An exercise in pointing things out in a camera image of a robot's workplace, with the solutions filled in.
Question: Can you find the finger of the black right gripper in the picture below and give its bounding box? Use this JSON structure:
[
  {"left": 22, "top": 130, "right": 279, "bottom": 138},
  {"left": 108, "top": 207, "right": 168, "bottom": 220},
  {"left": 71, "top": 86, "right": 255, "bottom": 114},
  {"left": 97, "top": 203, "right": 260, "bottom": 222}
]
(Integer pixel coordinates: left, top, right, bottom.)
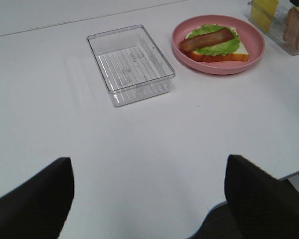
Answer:
[{"left": 290, "top": 0, "right": 299, "bottom": 7}]

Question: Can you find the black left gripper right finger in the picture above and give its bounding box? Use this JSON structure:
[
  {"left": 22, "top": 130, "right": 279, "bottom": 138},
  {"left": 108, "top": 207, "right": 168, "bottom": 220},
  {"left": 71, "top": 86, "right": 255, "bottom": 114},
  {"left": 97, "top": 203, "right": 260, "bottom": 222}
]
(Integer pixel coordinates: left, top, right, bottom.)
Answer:
[{"left": 225, "top": 155, "right": 299, "bottom": 239}]

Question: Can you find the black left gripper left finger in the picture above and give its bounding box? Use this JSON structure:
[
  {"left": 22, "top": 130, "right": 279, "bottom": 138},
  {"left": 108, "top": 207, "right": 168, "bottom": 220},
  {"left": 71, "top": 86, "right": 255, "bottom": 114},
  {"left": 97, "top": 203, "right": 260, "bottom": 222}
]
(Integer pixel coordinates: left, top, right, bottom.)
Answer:
[{"left": 0, "top": 157, "right": 74, "bottom": 239}]

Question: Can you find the pink bacon strip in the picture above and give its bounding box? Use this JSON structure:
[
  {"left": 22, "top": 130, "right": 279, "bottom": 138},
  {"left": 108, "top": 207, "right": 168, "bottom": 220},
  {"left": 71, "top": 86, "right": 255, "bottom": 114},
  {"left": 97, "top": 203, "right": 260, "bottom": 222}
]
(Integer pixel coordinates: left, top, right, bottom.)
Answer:
[{"left": 283, "top": 7, "right": 299, "bottom": 50}]

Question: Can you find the yellow cheese slice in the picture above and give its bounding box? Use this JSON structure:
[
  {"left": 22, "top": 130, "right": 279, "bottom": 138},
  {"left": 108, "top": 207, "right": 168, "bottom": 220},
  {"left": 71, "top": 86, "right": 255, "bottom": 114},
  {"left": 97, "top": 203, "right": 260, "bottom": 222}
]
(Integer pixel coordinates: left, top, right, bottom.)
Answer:
[{"left": 250, "top": 0, "right": 279, "bottom": 32}]

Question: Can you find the bread slice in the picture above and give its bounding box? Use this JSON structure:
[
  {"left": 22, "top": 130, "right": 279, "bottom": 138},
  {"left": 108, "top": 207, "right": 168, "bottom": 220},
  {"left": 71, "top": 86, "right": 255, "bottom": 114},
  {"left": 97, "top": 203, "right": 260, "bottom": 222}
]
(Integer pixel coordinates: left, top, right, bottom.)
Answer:
[{"left": 186, "top": 40, "right": 249, "bottom": 62}]

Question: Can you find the dark brown bacon strip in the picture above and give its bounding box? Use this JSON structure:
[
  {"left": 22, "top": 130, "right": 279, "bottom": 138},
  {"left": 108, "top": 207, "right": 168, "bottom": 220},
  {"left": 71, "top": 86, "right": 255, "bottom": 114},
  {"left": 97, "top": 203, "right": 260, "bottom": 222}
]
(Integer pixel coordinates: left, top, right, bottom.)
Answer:
[{"left": 178, "top": 27, "right": 235, "bottom": 52}]

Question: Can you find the green lettuce leaf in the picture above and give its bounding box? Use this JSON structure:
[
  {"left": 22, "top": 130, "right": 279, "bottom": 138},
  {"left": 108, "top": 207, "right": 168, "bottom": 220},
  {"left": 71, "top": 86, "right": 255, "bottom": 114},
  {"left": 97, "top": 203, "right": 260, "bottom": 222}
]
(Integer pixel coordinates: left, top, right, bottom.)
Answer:
[{"left": 185, "top": 24, "right": 241, "bottom": 56}]

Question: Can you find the right clear plastic tray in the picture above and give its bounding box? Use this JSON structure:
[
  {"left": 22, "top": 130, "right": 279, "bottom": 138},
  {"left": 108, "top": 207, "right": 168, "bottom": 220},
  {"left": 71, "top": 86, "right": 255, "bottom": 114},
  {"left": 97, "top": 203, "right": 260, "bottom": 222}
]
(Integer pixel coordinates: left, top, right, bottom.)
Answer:
[{"left": 248, "top": 0, "right": 299, "bottom": 55}]

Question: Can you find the clear plastic tray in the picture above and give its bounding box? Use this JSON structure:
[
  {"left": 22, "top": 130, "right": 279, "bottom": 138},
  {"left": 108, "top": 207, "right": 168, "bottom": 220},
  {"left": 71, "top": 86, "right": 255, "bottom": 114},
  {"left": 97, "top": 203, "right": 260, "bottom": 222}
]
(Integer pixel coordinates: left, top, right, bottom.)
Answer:
[
  {"left": 87, "top": 24, "right": 175, "bottom": 107},
  {"left": 248, "top": 0, "right": 299, "bottom": 55}
]

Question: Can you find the pink round plate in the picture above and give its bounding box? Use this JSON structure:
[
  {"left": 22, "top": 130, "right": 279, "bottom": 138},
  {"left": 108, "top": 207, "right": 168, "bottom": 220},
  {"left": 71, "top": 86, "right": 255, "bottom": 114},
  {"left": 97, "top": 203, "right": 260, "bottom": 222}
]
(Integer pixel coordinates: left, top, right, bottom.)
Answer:
[{"left": 171, "top": 14, "right": 265, "bottom": 75}]

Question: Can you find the left clear plastic tray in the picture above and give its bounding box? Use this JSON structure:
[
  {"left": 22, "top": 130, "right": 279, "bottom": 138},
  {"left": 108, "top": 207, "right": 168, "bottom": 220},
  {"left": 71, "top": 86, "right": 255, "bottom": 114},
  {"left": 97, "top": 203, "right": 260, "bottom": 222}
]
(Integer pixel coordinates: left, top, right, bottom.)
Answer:
[{"left": 87, "top": 24, "right": 175, "bottom": 107}]

